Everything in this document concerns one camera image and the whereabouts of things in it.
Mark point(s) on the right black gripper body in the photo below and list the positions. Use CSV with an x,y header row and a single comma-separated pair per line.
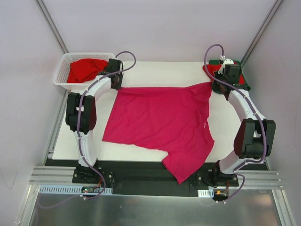
x,y
216,86

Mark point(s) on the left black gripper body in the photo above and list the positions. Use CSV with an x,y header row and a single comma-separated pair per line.
x,y
118,84

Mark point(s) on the pink t shirt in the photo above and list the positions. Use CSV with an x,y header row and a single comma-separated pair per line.
x,y
170,119

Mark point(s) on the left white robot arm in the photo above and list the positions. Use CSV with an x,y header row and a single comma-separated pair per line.
x,y
81,113

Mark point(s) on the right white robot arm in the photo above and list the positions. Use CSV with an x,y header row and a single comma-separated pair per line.
x,y
254,138

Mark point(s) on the folded green t shirt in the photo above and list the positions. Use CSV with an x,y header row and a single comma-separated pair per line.
x,y
213,66

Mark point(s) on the folded red t shirt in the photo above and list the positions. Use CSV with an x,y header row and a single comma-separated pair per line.
x,y
225,78

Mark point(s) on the red crumpled t shirt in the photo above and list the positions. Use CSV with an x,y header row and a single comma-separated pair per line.
x,y
85,70

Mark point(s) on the white plastic basket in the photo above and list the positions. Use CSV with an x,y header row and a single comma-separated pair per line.
x,y
63,68

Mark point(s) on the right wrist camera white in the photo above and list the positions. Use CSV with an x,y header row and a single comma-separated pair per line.
x,y
224,61

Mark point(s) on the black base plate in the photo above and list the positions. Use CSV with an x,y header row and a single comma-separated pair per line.
x,y
139,178

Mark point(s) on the right grey cable duct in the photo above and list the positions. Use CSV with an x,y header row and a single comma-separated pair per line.
x,y
206,193

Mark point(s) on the grey cable duct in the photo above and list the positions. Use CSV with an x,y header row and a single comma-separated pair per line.
x,y
76,190
206,193

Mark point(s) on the left grey cable duct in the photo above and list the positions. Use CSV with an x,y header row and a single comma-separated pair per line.
x,y
76,190

